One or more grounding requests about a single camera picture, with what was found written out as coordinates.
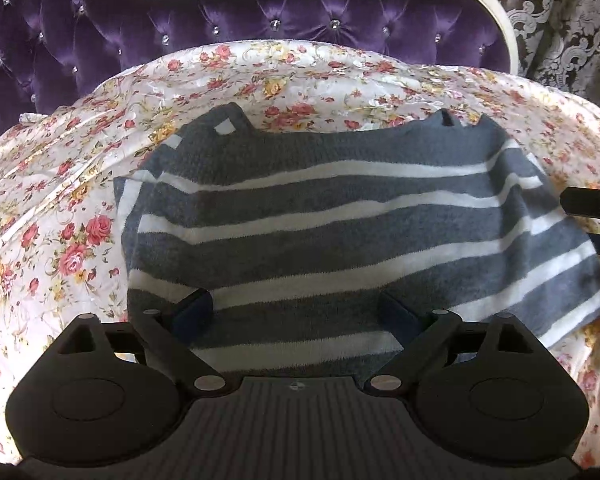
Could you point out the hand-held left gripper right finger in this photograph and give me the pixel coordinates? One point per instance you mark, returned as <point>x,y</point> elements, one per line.
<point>397,316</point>

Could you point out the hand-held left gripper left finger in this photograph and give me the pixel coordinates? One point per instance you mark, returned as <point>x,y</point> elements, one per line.
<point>192,312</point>

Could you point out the grey white striped sweater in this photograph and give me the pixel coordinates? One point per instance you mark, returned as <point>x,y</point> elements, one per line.
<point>330,240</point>

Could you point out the floral blanket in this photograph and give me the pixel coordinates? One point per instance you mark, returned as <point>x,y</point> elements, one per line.
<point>55,200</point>

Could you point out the dark damask curtain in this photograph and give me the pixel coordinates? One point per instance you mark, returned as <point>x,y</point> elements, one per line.
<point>555,25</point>

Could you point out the purple tufted headboard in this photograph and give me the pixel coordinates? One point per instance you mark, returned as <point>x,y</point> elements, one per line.
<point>130,25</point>

